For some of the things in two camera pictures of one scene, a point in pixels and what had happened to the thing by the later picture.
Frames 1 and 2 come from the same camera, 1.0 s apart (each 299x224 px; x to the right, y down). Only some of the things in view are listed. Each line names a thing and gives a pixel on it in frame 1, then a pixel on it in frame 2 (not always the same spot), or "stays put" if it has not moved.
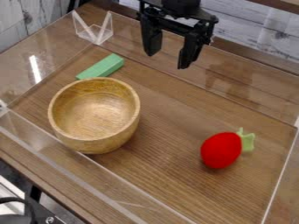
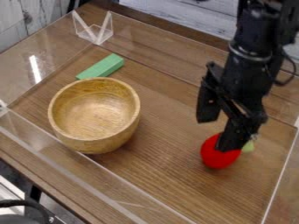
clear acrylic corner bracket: (96, 33) stays put
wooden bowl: (93, 115) stays put
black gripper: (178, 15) -> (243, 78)
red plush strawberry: (222, 147) stays put
